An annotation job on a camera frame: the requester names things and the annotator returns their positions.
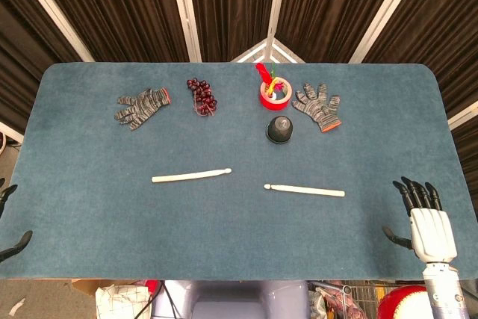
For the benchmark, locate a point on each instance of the lavender robot torso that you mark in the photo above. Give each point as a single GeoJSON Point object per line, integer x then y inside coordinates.
{"type": "Point", "coordinates": [231, 300]}

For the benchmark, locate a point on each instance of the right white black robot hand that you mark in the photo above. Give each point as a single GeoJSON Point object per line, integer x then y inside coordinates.
{"type": "Point", "coordinates": [431, 229]}

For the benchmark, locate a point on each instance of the dark brown pleated curtain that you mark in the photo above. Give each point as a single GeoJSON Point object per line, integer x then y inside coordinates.
{"type": "Point", "coordinates": [231, 5]}

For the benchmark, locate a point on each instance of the dark red grape bunch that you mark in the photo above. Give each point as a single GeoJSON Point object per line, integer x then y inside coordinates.
{"type": "Point", "coordinates": [203, 96]}

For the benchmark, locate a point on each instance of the small red plastic object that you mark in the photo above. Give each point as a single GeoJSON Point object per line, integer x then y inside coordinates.
{"type": "Point", "coordinates": [151, 285]}

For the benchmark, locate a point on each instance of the pale wooden drumstick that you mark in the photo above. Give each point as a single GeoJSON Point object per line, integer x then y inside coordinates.
{"type": "Point", "coordinates": [186, 176]}
{"type": "Point", "coordinates": [306, 189]}

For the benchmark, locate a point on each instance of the white paper scrap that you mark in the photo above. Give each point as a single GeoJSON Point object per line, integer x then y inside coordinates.
{"type": "Point", "coordinates": [16, 307]}

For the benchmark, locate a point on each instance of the brown cardboard box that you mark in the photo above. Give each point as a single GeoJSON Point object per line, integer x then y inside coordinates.
{"type": "Point", "coordinates": [89, 285]}

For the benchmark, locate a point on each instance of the grey striped knit glove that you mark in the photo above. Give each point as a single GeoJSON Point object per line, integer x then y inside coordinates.
{"type": "Point", "coordinates": [143, 108]}
{"type": "Point", "coordinates": [317, 108]}

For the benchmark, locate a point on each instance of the white checked cloth bag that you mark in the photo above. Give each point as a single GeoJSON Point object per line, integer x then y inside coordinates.
{"type": "Point", "coordinates": [119, 302]}

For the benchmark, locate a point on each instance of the blue felt table mat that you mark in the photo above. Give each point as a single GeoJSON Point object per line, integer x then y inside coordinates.
{"type": "Point", "coordinates": [224, 222]}

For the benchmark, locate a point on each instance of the red and white ball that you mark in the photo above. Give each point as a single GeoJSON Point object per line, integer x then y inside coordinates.
{"type": "Point", "coordinates": [403, 300]}

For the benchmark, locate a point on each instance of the black faceted cup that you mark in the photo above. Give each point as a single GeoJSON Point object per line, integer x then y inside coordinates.
{"type": "Point", "coordinates": [279, 130]}

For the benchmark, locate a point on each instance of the pink patterned plastic bag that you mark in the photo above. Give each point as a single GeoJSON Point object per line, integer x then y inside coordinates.
{"type": "Point", "coordinates": [336, 306]}

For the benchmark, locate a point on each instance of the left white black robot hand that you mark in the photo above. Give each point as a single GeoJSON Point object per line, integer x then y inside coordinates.
{"type": "Point", "coordinates": [22, 241]}

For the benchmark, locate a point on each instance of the white metal frame bar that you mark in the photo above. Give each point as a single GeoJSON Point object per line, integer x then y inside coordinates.
{"type": "Point", "coordinates": [463, 116]}
{"type": "Point", "coordinates": [11, 133]}

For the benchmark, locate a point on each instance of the red tape roll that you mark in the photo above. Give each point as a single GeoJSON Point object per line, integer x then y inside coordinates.
{"type": "Point", "coordinates": [267, 104]}

